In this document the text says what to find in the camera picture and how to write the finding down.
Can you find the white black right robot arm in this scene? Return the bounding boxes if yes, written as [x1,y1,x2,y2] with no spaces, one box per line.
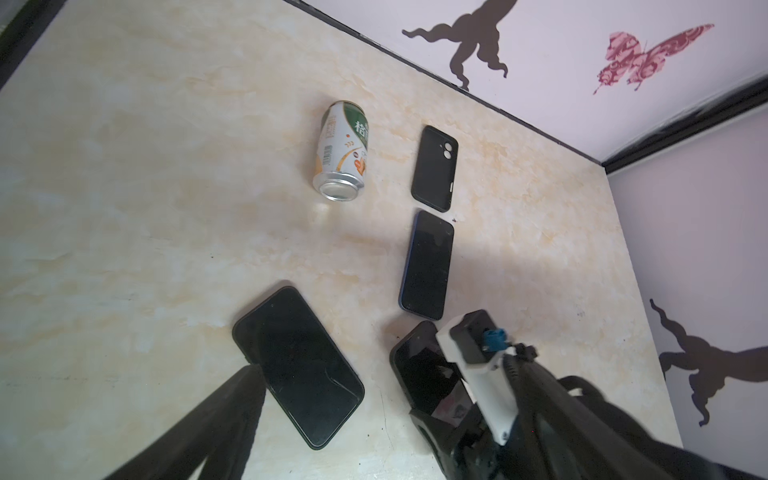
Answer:
[392,344,750,479]

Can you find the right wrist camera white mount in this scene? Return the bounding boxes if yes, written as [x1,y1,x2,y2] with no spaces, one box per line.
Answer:
[436,309,519,446]

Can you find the black phone case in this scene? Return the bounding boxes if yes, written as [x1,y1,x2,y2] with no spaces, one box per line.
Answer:
[411,125,459,213]
[389,321,474,428]

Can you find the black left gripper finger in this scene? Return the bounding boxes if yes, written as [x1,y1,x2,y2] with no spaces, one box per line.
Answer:
[108,365,266,479]

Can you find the blue edged black smartphone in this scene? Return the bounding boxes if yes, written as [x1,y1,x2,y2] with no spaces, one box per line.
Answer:
[399,210,455,321]

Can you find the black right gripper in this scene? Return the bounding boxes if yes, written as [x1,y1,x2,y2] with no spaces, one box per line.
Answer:
[409,395,503,479]

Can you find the crushed green drink can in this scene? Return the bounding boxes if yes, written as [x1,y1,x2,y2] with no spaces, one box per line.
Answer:
[313,100,369,202]

